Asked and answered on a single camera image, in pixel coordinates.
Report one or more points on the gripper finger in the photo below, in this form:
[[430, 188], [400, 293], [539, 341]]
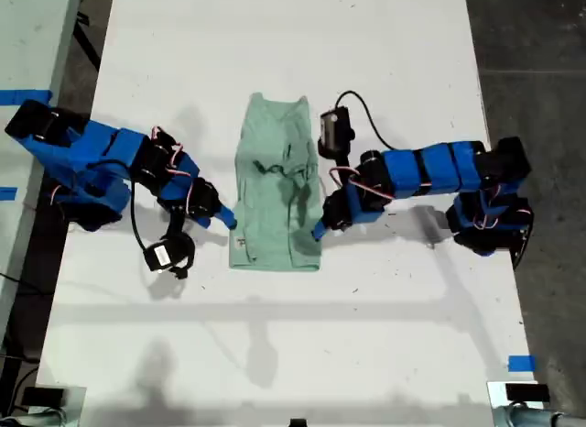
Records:
[[227, 217], [203, 222], [320, 230]]

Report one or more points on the pale green T-shirt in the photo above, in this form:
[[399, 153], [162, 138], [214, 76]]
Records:
[[270, 138]]

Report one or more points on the blue and black arm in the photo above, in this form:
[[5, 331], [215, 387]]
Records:
[[91, 147], [439, 168]]

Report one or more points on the small black box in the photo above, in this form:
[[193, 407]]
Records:
[[526, 392], [43, 396], [297, 423]]

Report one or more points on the black clamp bar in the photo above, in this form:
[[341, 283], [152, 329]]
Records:
[[87, 42]]

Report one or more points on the small blue tape strip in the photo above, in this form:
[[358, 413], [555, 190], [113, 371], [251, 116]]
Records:
[[7, 193]]

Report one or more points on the long blue tape strip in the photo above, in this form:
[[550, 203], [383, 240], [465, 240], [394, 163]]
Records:
[[23, 96]]

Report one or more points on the short wide blue tape piece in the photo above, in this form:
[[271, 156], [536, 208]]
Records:
[[522, 364]]

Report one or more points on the camera black stalk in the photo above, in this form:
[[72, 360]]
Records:
[[176, 223], [342, 160]]

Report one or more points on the black camera box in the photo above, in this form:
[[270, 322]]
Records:
[[160, 255], [334, 129]]

